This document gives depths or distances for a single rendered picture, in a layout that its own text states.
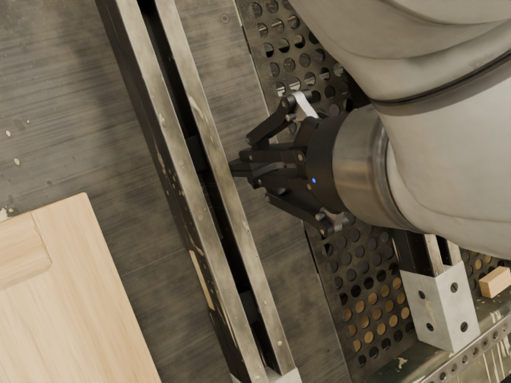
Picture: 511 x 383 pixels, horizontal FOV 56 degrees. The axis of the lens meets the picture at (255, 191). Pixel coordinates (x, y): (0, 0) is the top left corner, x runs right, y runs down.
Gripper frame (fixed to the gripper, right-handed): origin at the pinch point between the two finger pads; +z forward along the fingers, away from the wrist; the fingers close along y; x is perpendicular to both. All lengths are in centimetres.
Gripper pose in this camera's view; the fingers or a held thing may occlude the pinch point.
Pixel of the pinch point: (248, 166)
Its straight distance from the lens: 52.6
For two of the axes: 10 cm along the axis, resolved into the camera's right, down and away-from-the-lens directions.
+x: -8.3, 3.6, -4.2
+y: -3.0, -9.3, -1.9
